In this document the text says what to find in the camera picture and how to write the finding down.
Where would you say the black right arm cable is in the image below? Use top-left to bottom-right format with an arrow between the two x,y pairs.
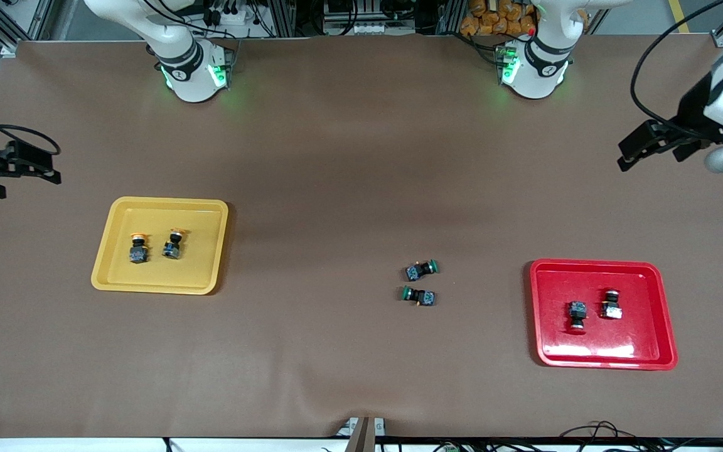
0,122 -> 62,156

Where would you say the grey electronics rack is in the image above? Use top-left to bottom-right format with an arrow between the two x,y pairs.
323,0 -> 415,36

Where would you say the black cable bundle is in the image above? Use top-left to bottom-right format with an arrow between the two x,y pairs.
559,421 -> 723,452

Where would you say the green mushroom push button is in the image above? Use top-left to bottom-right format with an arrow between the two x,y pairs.
405,259 -> 441,283
399,286 -> 437,308

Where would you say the metal table edge bracket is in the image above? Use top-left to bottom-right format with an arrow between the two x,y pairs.
336,416 -> 387,452

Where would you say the red mushroom push button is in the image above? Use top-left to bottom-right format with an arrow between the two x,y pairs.
599,288 -> 624,321
565,300 -> 589,332

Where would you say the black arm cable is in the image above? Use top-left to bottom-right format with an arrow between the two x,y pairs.
630,0 -> 723,140
0,122 -> 62,156

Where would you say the orange objects pile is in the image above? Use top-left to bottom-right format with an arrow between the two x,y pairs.
460,0 -> 538,36

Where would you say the yellow mushroom push button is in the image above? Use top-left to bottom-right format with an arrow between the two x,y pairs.
162,229 -> 186,259
128,232 -> 150,265

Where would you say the yellow plastic tray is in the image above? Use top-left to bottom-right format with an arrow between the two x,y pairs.
90,196 -> 229,296

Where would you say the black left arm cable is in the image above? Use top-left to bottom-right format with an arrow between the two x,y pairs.
630,0 -> 723,140

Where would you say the red plastic tray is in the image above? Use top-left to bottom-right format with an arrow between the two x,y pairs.
529,261 -> 678,371

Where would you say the white power strip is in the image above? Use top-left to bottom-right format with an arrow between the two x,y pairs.
201,0 -> 259,29

